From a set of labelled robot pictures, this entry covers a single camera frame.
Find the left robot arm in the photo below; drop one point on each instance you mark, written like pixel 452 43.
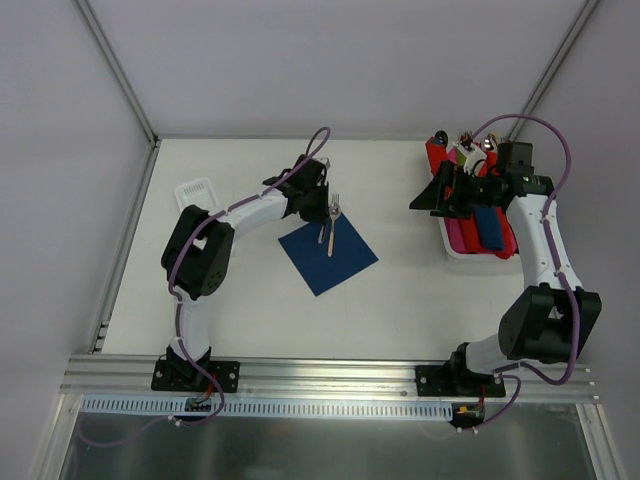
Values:
pixel 197 255

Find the pink napkin roll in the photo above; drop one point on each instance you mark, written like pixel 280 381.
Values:
pixel 455 236

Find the large white tray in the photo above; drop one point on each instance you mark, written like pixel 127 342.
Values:
pixel 437 152

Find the white cable duct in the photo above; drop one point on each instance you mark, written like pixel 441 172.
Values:
pixel 269 408

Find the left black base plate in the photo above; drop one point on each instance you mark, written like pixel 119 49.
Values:
pixel 177 375

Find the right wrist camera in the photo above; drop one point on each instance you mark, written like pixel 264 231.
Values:
pixel 471 158

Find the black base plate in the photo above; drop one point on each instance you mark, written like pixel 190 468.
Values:
pixel 177 375
pixel 443 381

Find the aluminium rail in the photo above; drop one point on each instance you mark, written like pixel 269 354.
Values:
pixel 306 379

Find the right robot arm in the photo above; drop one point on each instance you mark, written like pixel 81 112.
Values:
pixel 547 326

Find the small white basket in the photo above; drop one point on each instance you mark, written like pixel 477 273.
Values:
pixel 198 192

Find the silver fork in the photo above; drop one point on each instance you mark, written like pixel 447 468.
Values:
pixel 325 228

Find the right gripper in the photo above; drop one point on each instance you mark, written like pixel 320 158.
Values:
pixel 450 189

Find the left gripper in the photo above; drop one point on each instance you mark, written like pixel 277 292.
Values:
pixel 316 201

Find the wooden handle spoon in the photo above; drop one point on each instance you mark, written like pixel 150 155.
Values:
pixel 331 235

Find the blue paper napkin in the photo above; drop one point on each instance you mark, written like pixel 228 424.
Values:
pixel 321 272

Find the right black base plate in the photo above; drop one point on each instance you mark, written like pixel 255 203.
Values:
pixel 443 381

